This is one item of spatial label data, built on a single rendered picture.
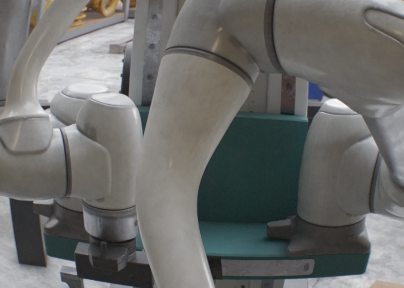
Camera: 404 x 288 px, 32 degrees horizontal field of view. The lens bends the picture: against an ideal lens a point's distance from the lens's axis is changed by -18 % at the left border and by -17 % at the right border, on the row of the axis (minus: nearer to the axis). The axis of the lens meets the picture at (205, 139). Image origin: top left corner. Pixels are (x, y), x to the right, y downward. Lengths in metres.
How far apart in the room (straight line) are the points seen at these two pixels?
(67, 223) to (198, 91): 0.69
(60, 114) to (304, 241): 0.50
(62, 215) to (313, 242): 0.48
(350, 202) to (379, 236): 3.18
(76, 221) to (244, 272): 0.33
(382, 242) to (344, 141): 3.14
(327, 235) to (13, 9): 0.74
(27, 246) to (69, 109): 2.58
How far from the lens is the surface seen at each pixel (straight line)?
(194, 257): 0.78
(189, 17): 0.85
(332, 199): 1.40
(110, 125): 1.09
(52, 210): 1.51
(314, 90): 5.57
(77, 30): 10.43
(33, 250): 3.93
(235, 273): 1.45
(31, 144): 1.07
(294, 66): 0.82
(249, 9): 0.82
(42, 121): 1.09
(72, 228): 1.45
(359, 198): 1.38
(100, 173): 1.10
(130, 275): 1.20
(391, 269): 4.14
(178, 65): 0.83
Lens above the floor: 1.86
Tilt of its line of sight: 18 degrees down
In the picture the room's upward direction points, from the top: 3 degrees clockwise
